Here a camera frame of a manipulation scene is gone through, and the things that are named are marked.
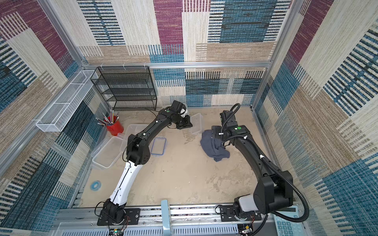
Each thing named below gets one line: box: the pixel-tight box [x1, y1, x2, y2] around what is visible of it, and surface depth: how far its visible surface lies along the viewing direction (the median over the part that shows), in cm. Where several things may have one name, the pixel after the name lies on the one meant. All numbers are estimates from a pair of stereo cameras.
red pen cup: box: [104, 115, 125, 137], surface depth 103 cm
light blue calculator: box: [272, 205, 309, 236], surface depth 70 cm
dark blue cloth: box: [199, 129, 230, 162], surface depth 94 cm
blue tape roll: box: [90, 180, 102, 192], surface depth 85 cm
